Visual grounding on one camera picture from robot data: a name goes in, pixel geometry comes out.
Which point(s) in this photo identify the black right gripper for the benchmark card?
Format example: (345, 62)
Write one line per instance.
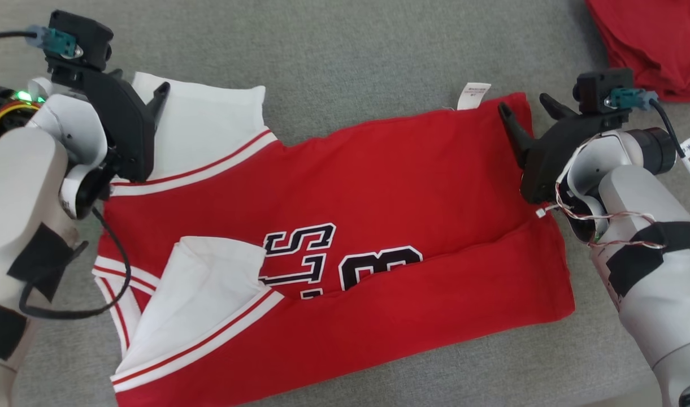
(548, 158)

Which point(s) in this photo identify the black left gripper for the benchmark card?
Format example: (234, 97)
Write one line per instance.
(124, 130)

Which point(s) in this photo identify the red shorts with white stripe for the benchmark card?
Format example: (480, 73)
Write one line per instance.
(655, 39)

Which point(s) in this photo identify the red white basketball jersey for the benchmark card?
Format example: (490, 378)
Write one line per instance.
(378, 186)

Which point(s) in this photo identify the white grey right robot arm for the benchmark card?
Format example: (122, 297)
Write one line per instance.
(661, 328)

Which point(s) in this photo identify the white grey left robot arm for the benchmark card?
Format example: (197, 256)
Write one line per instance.
(17, 181)

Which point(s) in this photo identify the grey fabric sofa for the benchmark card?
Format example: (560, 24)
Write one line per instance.
(350, 56)

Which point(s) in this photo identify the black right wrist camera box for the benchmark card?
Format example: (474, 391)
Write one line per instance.
(596, 90)

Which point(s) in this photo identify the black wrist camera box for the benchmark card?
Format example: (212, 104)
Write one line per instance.
(87, 37)
(596, 90)

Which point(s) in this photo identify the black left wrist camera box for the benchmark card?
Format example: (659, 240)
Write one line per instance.
(87, 37)

